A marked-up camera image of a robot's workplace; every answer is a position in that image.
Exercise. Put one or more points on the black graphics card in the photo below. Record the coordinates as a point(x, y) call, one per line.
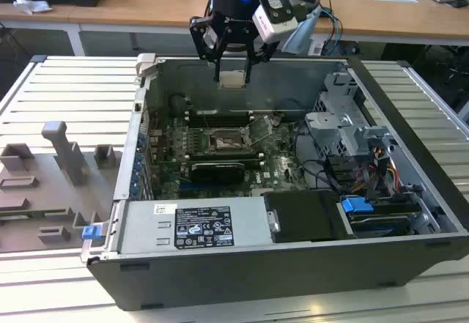
point(220, 174)

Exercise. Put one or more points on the metal disk bay cage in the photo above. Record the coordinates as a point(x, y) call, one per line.
point(329, 129)

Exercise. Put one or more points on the crumpled white paper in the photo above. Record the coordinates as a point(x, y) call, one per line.
point(31, 5)

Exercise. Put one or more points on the green motherboard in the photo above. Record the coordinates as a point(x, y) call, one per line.
point(278, 169)

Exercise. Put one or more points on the black computer mouse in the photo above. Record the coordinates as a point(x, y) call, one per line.
point(458, 3)

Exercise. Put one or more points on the black RAM slot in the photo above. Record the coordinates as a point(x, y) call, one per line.
point(205, 156)
point(227, 120)
point(227, 123)
point(205, 152)
point(227, 113)
point(227, 116)
point(205, 159)

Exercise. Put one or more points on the hard disk in blue carrier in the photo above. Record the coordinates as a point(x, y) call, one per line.
point(355, 205)

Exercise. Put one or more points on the grey power supply unit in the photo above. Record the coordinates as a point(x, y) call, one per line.
point(146, 228)

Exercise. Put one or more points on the black open PC case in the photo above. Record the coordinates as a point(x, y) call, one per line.
point(256, 282)

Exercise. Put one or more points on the grey parts rack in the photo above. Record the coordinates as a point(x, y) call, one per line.
point(44, 191)

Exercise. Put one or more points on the black office chair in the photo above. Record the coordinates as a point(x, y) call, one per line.
point(458, 77)

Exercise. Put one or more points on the wooden desk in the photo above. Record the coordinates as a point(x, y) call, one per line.
point(146, 4)

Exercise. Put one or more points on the silver CPU plate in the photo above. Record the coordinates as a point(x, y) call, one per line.
point(232, 79)

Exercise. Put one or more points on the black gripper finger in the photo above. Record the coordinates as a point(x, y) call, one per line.
point(198, 37)
point(264, 52)

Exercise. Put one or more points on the pale blue teach pendant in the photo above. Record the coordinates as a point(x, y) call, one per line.
point(300, 33)

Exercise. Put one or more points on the CPU socket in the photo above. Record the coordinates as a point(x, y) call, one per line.
point(231, 135)

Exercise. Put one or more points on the blue expansion slot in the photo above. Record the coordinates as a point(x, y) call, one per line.
point(185, 187)

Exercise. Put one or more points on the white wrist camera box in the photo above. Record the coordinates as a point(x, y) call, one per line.
point(275, 26)

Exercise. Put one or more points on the green RAM stick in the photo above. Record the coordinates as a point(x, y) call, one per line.
point(33, 213)

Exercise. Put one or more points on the blue case latch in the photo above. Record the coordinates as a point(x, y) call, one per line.
point(91, 233)

